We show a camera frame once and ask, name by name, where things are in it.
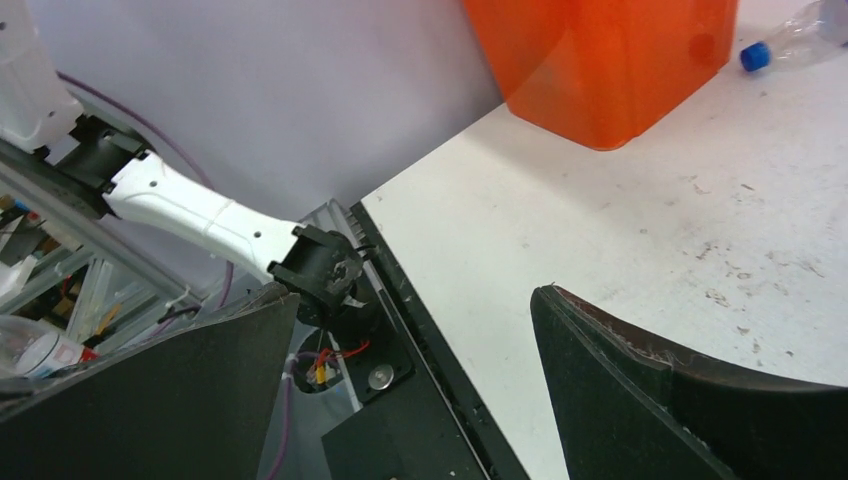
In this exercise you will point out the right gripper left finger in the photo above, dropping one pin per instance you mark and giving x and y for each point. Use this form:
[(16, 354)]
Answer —
[(190, 404)]

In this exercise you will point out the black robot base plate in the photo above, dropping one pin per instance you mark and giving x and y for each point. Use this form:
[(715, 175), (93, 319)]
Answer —
[(414, 413)]

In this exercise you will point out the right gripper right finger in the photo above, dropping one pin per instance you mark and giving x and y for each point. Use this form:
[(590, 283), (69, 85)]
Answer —
[(630, 404)]

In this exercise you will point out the bottle on floor left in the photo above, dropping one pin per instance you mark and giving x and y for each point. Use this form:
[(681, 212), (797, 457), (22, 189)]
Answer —
[(33, 350)]

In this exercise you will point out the aluminium frame rail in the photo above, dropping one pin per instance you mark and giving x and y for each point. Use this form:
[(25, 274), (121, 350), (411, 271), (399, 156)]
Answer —
[(87, 282)]

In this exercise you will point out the orange plastic bin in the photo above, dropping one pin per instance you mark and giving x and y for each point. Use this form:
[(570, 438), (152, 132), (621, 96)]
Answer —
[(601, 72)]

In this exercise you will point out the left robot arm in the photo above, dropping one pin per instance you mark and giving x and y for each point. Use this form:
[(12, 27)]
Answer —
[(38, 112)]

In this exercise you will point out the blue label bottle near bin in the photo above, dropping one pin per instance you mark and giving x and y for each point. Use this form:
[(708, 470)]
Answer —
[(816, 33)]

